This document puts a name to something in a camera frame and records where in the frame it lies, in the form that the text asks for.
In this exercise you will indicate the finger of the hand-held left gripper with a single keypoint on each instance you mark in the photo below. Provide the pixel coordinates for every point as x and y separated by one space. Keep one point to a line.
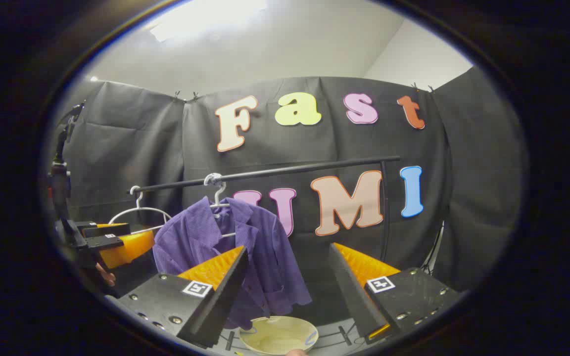
112 230
126 249

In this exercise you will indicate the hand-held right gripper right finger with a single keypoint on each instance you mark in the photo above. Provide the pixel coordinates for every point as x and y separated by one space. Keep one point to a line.
347 282

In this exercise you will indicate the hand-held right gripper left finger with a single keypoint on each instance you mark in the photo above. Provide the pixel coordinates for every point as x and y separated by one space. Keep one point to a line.
230 284

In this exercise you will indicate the purple shirt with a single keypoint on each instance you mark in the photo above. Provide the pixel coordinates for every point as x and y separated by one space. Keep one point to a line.
265 247

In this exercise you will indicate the beige laundry hamper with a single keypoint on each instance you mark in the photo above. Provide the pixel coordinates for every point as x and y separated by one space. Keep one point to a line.
275 336

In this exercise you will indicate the white plastic hanger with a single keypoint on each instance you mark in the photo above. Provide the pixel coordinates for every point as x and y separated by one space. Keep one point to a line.
219 190
139 199

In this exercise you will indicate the black clothes rack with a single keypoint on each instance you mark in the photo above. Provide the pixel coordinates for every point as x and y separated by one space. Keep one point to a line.
290 170

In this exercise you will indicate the black backdrop cloth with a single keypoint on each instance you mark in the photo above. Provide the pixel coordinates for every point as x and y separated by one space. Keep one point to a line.
131 138

